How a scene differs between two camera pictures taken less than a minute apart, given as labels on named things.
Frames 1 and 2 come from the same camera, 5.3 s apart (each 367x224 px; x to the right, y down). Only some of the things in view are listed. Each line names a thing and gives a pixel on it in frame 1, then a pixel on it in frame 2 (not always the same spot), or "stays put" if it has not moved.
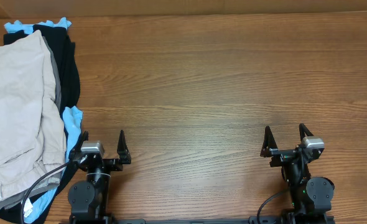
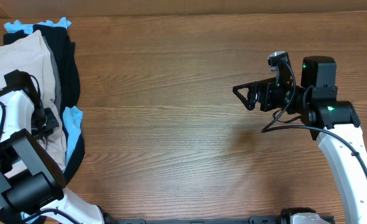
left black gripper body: [111, 164] -> [51, 122]
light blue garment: [73, 120] stays put
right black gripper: [282, 156] -> [266, 88]
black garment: [65, 56] stays put
